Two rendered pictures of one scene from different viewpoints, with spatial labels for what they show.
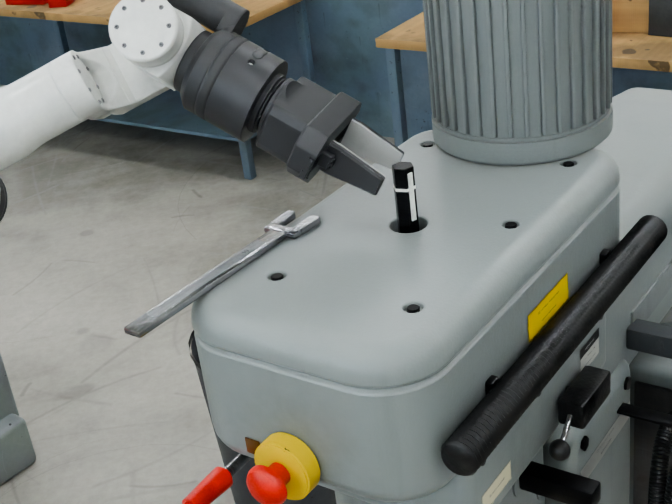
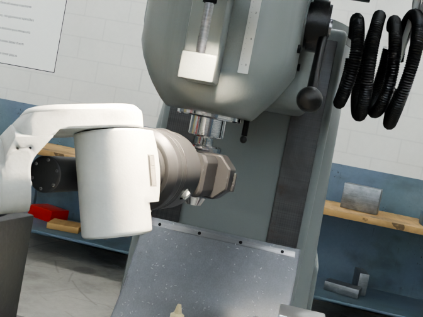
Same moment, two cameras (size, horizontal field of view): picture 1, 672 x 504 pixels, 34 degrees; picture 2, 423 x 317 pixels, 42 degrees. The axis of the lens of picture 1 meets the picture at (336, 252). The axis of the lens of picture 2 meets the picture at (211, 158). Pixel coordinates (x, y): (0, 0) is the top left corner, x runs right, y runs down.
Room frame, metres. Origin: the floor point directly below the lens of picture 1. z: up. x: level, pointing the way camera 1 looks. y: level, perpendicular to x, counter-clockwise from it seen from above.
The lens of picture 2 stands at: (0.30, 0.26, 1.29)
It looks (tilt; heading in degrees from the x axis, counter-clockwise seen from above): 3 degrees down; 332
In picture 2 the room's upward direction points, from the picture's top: 11 degrees clockwise
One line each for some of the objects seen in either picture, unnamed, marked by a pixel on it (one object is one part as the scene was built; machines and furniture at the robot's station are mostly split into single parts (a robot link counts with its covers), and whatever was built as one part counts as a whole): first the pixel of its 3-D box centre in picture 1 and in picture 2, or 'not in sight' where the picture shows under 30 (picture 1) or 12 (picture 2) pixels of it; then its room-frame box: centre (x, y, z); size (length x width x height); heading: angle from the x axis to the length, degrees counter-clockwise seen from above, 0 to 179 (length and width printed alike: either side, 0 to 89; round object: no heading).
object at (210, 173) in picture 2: not in sight; (170, 171); (0.89, -0.01, 1.23); 0.13 x 0.12 x 0.10; 42
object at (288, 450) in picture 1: (287, 466); not in sight; (0.77, 0.07, 1.76); 0.06 x 0.02 x 0.06; 52
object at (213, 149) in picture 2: not in sight; (203, 148); (0.96, -0.07, 1.26); 0.05 x 0.05 x 0.01
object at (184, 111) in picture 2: not in sight; (209, 115); (0.96, -0.07, 1.31); 0.09 x 0.09 x 0.01
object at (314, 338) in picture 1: (422, 288); not in sight; (0.97, -0.08, 1.81); 0.47 x 0.26 x 0.16; 142
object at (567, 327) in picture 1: (566, 326); not in sight; (0.89, -0.21, 1.79); 0.45 x 0.04 x 0.04; 142
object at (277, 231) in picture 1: (225, 269); not in sight; (0.90, 0.10, 1.89); 0.24 x 0.04 x 0.01; 141
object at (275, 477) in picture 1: (271, 481); not in sight; (0.76, 0.08, 1.76); 0.04 x 0.03 x 0.04; 52
